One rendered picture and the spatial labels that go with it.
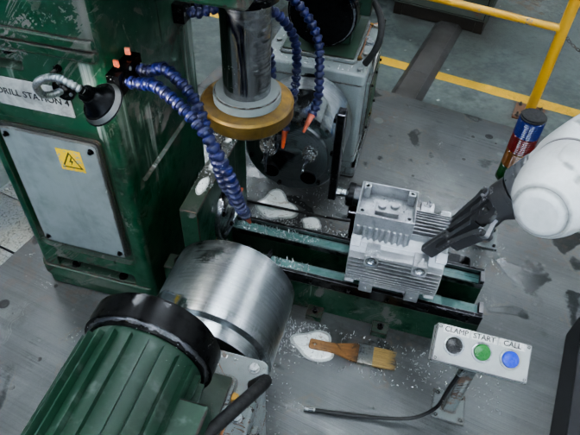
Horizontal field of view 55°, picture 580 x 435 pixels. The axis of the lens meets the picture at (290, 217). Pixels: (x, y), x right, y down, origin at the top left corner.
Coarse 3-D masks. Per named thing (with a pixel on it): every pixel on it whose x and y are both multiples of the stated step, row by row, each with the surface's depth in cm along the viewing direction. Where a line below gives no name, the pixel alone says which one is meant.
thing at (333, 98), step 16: (288, 80) 145; (304, 80) 143; (304, 96) 139; (336, 96) 144; (304, 112) 134; (320, 112) 137; (336, 112) 141; (320, 128) 135; (256, 144) 144; (272, 144) 139; (288, 144) 141; (304, 144) 139; (320, 144) 138; (256, 160) 148; (272, 160) 146; (288, 160) 144; (304, 160) 138; (320, 160) 141; (272, 176) 150; (288, 176) 148; (304, 176) 146; (320, 176) 146
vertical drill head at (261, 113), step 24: (240, 24) 92; (264, 24) 94; (240, 48) 96; (264, 48) 97; (240, 72) 99; (264, 72) 101; (216, 96) 105; (240, 96) 103; (264, 96) 104; (288, 96) 109; (216, 120) 103; (240, 120) 103; (264, 120) 103; (288, 120) 107; (264, 144) 109
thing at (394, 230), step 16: (368, 192) 121; (384, 192) 122; (400, 192) 120; (416, 192) 119; (368, 208) 120; (384, 208) 117; (400, 208) 120; (416, 208) 116; (368, 224) 116; (384, 224) 115; (400, 224) 114; (384, 240) 118; (400, 240) 117
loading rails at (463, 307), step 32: (256, 224) 142; (288, 224) 141; (288, 256) 143; (320, 256) 140; (320, 288) 132; (352, 288) 129; (448, 288) 135; (480, 288) 132; (320, 320) 136; (384, 320) 134; (416, 320) 131; (448, 320) 128; (480, 320) 125
